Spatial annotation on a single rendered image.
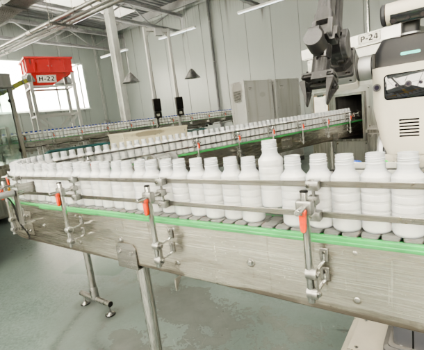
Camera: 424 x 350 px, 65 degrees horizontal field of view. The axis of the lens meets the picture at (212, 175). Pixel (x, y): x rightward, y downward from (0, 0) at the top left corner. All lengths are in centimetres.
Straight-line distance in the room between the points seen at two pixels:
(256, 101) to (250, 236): 635
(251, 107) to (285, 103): 102
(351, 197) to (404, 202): 10
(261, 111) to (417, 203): 654
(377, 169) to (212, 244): 45
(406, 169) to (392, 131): 61
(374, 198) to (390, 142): 61
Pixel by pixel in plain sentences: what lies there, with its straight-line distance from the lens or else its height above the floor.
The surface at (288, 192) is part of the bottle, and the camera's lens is 79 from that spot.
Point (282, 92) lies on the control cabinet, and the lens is 771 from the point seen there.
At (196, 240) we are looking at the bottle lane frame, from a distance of 95.
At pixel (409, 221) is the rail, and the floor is 104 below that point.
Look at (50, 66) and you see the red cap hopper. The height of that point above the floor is 261.
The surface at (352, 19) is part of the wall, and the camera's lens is 1329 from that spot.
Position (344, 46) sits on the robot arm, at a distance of 128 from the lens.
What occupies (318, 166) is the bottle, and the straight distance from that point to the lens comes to 77.
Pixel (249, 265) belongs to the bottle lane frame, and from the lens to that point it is 87.
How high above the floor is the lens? 128
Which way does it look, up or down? 10 degrees down
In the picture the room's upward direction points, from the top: 7 degrees counter-clockwise
